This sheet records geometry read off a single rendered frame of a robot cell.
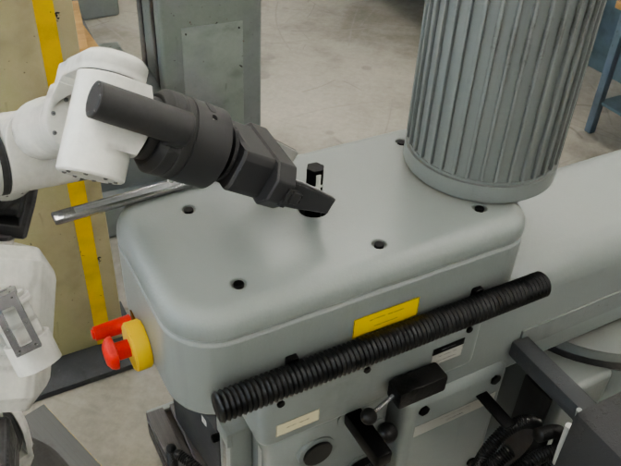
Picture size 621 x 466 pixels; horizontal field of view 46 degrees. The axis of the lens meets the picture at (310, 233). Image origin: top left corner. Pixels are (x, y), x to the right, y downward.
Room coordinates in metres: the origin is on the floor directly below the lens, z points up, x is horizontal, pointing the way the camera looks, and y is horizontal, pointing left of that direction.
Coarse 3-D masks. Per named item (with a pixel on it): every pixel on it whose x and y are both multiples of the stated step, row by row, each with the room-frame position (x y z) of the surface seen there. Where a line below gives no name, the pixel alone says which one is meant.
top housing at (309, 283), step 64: (192, 192) 0.73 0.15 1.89; (384, 192) 0.75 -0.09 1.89; (128, 256) 0.63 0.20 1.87; (192, 256) 0.61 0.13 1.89; (256, 256) 0.62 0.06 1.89; (320, 256) 0.62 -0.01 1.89; (384, 256) 0.63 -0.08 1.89; (448, 256) 0.66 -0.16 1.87; (512, 256) 0.71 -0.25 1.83; (192, 320) 0.52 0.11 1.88; (256, 320) 0.54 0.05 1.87; (320, 320) 0.57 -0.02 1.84; (384, 320) 0.62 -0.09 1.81; (192, 384) 0.52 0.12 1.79
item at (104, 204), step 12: (132, 192) 0.71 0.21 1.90; (144, 192) 0.72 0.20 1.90; (156, 192) 0.72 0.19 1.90; (168, 192) 0.72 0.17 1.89; (84, 204) 0.68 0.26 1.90; (96, 204) 0.69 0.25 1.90; (108, 204) 0.69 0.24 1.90; (120, 204) 0.69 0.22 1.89; (60, 216) 0.66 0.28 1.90; (72, 216) 0.66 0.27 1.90; (84, 216) 0.67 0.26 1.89
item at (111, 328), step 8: (112, 320) 0.69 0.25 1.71; (120, 320) 0.68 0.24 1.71; (128, 320) 0.69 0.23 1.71; (96, 328) 0.67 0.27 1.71; (104, 328) 0.67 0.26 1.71; (112, 328) 0.67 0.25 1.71; (120, 328) 0.68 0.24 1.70; (96, 336) 0.66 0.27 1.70; (104, 336) 0.67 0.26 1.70; (112, 336) 0.67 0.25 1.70
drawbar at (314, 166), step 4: (308, 164) 0.72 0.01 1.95; (312, 164) 0.72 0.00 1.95; (316, 164) 0.72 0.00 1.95; (320, 164) 0.72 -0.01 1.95; (308, 168) 0.71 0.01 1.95; (312, 168) 0.71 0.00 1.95; (316, 168) 0.71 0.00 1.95; (320, 168) 0.71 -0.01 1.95; (308, 172) 0.71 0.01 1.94; (312, 172) 0.70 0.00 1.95; (316, 172) 0.70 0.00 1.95; (320, 172) 0.70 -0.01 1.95; (308, 176) 0.71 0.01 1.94; (312, 176) 0.70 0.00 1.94; (308, 180) 0.71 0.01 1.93; (312, 180) 0.70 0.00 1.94; (312, 184) 0.70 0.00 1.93; (308, 212) 0.71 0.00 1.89; (312, 212) 0.70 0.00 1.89; (316, 212) 0.70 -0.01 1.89; (308, 216) 0.71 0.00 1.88; (312, 216) 0.70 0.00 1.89; (316, 216) 0.70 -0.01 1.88; (320, 216) 0.71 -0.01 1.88
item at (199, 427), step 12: (180, 408) 1.09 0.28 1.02; (180, 420) 1.10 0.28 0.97; (192, 420) 1.04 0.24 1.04; (204, 420) 0.99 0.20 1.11; (192, 432) 1.05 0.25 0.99; (204, 432) 1.00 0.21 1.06; (204, 444) 1.00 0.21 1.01; (216, 444) 0.95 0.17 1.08; (204, 456) 1.00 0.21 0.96; (216, 456) 0.96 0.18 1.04
